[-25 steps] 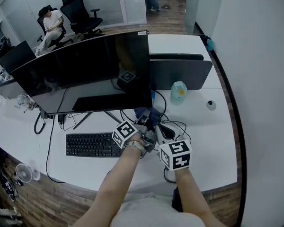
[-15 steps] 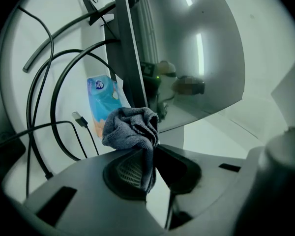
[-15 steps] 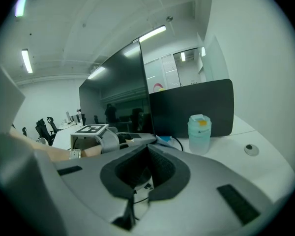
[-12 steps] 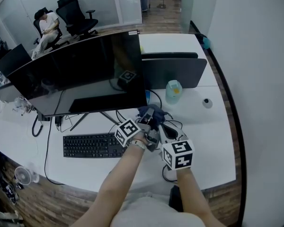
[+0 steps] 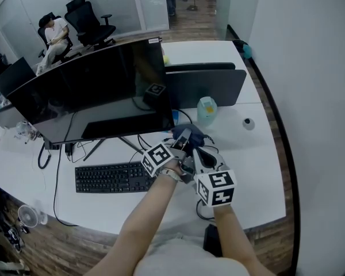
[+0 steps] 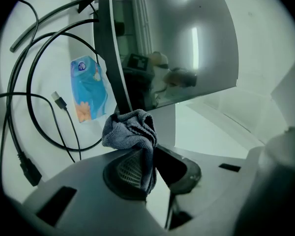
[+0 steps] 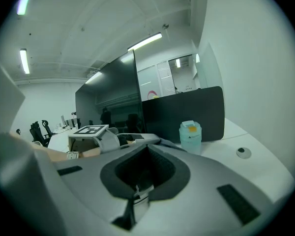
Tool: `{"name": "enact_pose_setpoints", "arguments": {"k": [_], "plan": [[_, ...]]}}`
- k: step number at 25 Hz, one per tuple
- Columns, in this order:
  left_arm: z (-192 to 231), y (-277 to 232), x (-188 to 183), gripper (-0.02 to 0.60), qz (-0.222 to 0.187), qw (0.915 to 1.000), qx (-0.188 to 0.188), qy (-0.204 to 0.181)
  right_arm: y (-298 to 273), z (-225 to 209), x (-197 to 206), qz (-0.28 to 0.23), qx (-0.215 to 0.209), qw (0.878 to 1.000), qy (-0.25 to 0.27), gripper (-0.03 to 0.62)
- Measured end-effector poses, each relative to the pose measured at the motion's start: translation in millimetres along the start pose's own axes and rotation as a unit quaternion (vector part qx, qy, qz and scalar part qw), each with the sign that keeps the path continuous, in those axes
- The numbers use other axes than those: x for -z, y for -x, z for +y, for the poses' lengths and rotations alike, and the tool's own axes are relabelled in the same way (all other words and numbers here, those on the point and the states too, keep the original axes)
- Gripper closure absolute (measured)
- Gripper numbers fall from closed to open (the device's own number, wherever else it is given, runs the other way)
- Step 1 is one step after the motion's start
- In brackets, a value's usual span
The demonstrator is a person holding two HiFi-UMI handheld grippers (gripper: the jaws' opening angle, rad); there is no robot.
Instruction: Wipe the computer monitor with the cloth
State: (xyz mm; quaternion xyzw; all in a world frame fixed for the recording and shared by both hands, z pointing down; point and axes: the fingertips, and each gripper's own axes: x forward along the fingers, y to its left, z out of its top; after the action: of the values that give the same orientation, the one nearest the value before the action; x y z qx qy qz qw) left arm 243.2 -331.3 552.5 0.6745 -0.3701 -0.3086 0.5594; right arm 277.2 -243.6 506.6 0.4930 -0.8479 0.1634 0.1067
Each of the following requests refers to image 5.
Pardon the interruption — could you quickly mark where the person's left forearm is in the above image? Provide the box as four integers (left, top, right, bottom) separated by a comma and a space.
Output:
83, 174, 179, 276

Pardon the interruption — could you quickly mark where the black coiled cord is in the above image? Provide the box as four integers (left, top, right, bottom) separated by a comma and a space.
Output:
37, 143, 52, 170

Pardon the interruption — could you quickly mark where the pale green bottle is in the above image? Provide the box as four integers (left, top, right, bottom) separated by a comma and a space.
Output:
196, 96, 219, 128

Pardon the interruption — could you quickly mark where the person's right forearm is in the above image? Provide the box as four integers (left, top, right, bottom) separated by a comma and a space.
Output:
212, 204, 268, 276

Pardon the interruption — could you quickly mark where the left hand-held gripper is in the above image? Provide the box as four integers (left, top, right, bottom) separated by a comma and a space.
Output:
140, 126, 196, 184

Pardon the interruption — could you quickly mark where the white desk fan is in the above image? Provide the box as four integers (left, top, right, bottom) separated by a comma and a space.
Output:
17, 204, 48, 228

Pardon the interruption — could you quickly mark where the silver wristwatch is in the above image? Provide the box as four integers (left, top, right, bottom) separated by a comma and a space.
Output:
160, 168, 182, 182

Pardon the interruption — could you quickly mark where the grey laptop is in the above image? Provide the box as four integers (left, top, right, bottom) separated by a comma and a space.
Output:
0, 103, 28, 129

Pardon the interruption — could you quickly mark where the person's left hand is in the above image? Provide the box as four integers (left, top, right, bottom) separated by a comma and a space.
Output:
164, 156, 185, 176

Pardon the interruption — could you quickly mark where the tangled thin black cable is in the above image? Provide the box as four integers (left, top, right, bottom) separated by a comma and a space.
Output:
195, 198, 216, 221

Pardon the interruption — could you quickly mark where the black computer monitor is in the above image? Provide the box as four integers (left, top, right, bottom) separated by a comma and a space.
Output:
0, 56, 37, 97

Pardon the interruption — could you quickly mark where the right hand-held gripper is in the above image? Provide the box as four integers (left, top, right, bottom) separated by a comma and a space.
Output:
191, 147, 237, 209

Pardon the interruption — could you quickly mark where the black office chair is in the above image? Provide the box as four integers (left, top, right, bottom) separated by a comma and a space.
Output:
64, 0, 117, 50
37, 11, 83, 64

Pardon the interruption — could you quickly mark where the frosted glass panel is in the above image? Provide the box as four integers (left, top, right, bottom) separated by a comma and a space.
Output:
215, 0, 233, 40

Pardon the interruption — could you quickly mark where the person's grey shirt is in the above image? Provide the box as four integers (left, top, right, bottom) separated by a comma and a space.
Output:
133, 233, 251, 276

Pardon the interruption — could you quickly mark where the black rectangular pad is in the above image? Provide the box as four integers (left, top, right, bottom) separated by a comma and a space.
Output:
203, 224, 224, 258

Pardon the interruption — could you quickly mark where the blue cloth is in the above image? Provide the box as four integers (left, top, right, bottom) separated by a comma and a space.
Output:
171, 124, 206, 149

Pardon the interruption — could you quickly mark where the thick black power cable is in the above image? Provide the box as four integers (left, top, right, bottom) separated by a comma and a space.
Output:
53, 142, 79, 227

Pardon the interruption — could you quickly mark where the black and white sneaker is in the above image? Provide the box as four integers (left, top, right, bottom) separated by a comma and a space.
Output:
7, 227, 25, 254

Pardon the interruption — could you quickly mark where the large curved black monitor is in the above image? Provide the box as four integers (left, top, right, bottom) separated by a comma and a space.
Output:
7, 37, 175, 145

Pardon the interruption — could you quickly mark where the glass wall with white blinds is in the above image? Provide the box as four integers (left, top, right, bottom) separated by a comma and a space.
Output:
0, 0, 170, 66

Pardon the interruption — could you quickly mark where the black keyboard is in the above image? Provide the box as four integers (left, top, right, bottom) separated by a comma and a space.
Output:
74, 162, 158, 194

